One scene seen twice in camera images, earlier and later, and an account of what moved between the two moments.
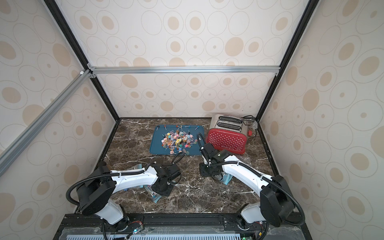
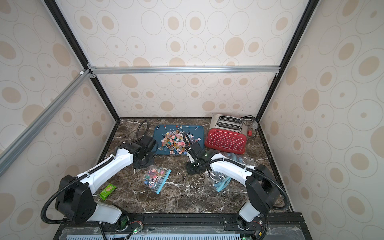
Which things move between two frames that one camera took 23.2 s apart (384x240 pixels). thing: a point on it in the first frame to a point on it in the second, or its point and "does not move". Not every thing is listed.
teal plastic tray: (172, 139) does not move
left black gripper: (157, 189) to (139, 166)
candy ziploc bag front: (154, 196) to (221, 181)
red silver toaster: (228, 132) does not move
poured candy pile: (178, 141) does not move
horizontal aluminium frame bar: (183, 69) does not move
